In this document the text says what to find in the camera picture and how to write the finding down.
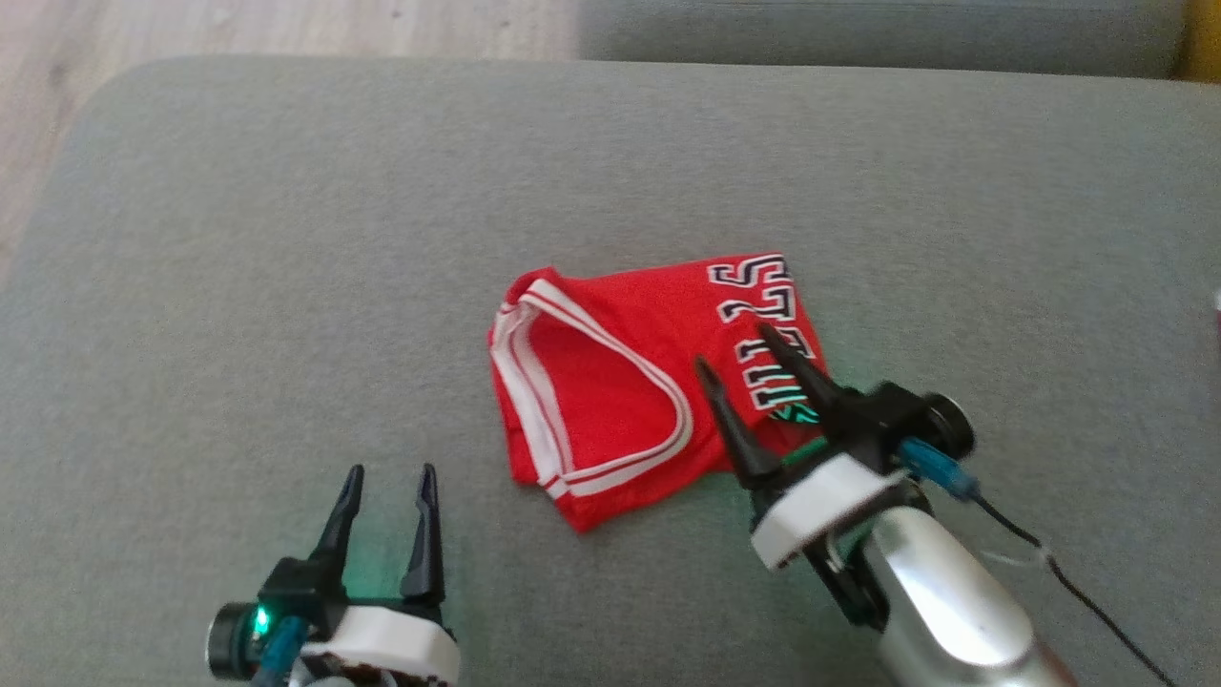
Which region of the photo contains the blue left cable connector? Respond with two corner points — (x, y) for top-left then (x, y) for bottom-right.
(253, 615), (308, 687)

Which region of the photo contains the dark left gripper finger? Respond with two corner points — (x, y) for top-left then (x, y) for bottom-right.
(310, 465), (365, 573)
(401, 465), (445, 602)

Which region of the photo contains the blue cable connector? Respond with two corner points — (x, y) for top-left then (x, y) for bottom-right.
(253, 615), (308, 687)
(901, 437), (981, 502)

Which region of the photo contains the yellow object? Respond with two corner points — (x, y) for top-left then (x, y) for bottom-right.
(1183, 0), (1221, 82)

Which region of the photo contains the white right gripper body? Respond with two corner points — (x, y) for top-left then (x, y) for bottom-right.
(751, 453), (907, 631)

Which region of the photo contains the grey fabric sofa cushion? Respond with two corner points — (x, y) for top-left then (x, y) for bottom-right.
(577, 0), (1189, 79)

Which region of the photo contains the red and white basketball jersey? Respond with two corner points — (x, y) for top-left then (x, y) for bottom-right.
(488, 252), (829, 532)

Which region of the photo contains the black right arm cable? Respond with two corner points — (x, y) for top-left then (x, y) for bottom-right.
(973, 496), (1179, 687)

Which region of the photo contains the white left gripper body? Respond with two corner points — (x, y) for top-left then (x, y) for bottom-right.
(305, 603), (461, 687)

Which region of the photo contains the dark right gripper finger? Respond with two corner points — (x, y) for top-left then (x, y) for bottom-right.
(756, 324), (842, 426)
(694, 356), (783, 489)

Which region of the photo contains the grey fabric sofa seat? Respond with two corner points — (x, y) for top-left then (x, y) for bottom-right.
(0, 55), (1221, 687)

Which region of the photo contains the blue right cable connector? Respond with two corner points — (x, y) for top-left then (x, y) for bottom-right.
(901, 437), (981, 502)

